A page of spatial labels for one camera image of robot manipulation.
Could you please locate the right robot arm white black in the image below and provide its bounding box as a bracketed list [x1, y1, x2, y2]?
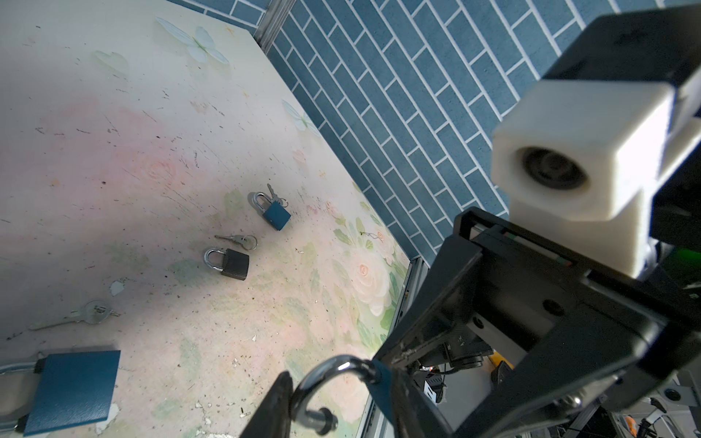
[375, 157, 700, 437]

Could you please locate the black padlock with keys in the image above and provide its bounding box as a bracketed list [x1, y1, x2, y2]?
[204, 248, 250, 281]

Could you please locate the black padlock key ring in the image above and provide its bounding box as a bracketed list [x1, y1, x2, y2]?
[212, 234, 259, 253]

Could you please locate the floral table mat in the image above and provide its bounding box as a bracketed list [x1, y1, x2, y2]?
[1, 1, 409, 437]

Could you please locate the padlock silver key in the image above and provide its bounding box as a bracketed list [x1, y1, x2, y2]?
[28, 300, 120, 331]

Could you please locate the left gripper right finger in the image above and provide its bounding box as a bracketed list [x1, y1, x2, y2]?
[390, 370, 452, 438]

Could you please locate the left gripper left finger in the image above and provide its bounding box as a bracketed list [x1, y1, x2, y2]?
[239, 372, 294, 438]

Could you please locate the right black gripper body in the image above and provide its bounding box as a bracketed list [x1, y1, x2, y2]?
[375, 208, 700, 437]

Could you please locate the blue padlock with key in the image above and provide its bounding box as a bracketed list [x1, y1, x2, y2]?
[290, 354, 394, 436]

